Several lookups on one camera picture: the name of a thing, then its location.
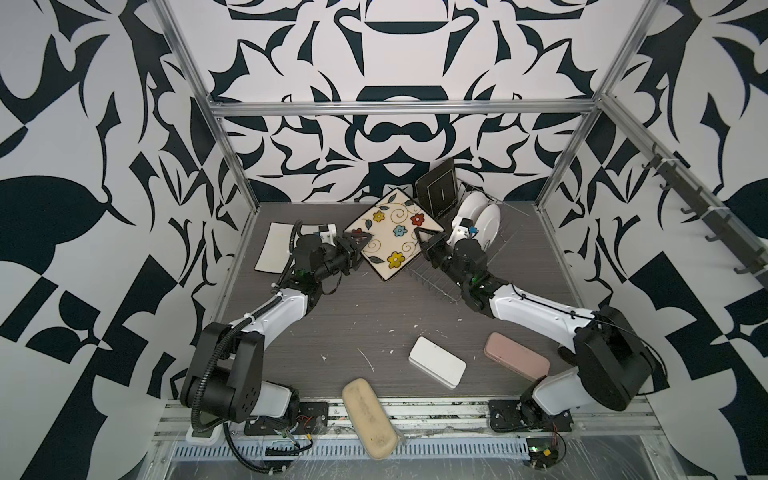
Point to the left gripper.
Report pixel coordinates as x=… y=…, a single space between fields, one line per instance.
x=349 y=252

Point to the floral black square plate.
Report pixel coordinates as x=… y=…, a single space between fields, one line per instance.
x=392 y=222

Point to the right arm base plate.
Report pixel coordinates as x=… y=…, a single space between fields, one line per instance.
x=508 y=416

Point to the white round plate front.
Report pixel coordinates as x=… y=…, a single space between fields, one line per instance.
x=487 y=226

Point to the white rectangular case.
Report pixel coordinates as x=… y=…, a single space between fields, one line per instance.
x=437 y=363

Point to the slotted cable duct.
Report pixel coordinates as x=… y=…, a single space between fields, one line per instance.
x=350 y=449

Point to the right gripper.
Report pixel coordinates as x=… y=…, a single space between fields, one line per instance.
x=434 y=247

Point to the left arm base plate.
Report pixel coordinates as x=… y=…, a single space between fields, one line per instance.
x=301 y=418

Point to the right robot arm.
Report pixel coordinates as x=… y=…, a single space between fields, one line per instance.
x=610 y=361

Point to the white display box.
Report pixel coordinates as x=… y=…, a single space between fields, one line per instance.
x=209 y=438

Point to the white round plate back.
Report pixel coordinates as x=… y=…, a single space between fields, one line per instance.
x=472 y=205

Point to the wall hook rail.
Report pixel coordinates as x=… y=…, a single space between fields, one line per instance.
x=701 y=204

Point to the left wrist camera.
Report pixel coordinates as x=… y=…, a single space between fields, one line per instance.
x=327 y=233

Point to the small circuit board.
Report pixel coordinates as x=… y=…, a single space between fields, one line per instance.
x=545 y=453

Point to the white round plate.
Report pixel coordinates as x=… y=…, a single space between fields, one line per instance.
x=487 y=226
x=472 y=205

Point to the white square plate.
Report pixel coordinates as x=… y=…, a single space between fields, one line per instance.
x=275 y=251

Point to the beige oblong case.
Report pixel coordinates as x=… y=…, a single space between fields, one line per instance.
x=369 y=419

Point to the wire dish rack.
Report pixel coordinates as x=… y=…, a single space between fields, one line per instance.
x=438 y=282

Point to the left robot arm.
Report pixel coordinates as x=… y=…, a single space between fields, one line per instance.
x=224 y=380

